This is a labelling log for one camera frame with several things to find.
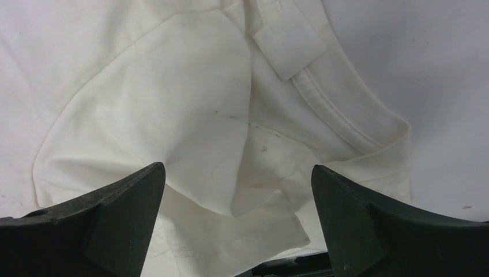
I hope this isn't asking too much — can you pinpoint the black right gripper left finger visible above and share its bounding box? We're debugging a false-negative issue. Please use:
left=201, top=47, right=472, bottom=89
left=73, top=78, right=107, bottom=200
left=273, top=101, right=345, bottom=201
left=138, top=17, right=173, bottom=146
left=1, top=162, right=165, bottom=276

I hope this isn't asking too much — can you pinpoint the white t shirt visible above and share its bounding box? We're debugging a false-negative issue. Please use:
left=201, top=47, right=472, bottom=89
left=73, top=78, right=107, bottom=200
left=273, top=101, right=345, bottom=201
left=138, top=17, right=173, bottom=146
left=1, top=1, right=410, bottom=276

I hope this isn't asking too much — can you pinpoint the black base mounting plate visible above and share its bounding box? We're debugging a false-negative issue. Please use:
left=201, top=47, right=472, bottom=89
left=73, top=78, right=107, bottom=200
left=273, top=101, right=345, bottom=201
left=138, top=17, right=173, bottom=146
left=236, top=252, right=335, bottom=277

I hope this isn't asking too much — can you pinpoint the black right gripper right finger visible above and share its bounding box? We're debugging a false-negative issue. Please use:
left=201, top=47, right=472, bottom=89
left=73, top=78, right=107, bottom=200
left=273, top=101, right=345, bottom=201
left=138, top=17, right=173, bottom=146
left=311, top=165, right=488, bottom=276

